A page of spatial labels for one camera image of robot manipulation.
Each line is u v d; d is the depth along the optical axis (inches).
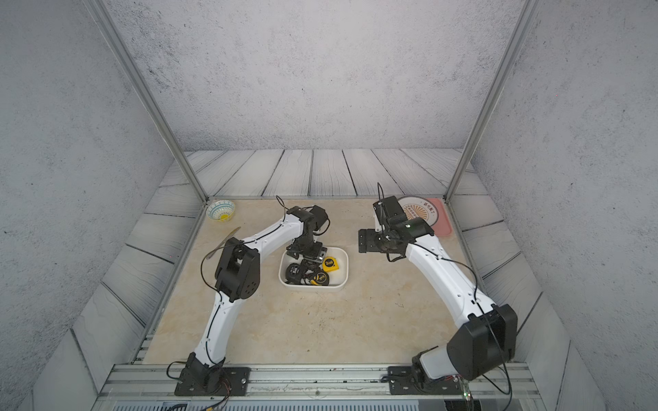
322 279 35.8
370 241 28.3
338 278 36.8
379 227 28.0
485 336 15.5
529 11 27.6
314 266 37.4
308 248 33.7
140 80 32.8
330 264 37.8
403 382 28.4
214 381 25.7
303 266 36.9
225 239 42.4
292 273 35.9
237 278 23.3
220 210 45.2
